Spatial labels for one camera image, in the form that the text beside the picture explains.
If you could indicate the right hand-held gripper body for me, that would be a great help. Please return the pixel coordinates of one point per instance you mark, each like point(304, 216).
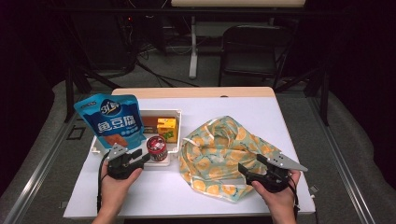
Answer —
point(274, 177)

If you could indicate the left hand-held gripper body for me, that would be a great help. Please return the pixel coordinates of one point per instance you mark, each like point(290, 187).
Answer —
point(121, 165)

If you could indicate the red can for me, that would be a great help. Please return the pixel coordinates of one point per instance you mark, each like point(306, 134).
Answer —
point(157, 148)

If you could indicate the orange-print cloth bag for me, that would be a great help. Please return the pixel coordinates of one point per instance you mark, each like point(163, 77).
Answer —
point(218, 155)

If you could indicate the brown drink carton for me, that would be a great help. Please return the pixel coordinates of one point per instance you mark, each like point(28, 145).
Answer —
point(149, 124)

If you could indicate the white plastic box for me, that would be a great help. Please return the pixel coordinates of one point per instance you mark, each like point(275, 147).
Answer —
point(172, 146)

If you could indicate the yellow drink carton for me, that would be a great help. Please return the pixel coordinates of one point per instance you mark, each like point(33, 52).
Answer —
point(168, 129)

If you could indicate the blue snack pouch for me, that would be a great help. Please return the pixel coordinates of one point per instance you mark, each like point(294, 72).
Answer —
point(113, 121)

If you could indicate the person's right hand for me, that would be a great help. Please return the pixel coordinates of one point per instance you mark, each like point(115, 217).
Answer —
point(280, 202)

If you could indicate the person's left hand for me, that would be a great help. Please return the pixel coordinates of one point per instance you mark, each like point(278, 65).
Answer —
point(120, 193)

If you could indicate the white table mat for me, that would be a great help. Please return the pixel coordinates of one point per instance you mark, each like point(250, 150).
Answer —
point(162, 193)

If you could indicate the grey tape piece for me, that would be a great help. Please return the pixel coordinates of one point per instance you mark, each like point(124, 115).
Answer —
point(63, 204)
point(314, 188)

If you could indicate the black metal stand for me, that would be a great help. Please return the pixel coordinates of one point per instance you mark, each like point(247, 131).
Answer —
point(324, 93)
point(70, 93)

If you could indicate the black folding chair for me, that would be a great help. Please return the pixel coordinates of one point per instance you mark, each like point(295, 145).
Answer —
point(252, 62)

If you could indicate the dark computer tower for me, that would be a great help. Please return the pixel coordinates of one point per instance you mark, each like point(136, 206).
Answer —
point(102, 43)

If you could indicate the beige desk with white leg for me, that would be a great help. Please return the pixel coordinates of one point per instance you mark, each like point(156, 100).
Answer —
point(193, 46)

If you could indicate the aluminium rail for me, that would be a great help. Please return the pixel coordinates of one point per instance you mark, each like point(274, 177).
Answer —
point(342, 161)
point(40, 174)

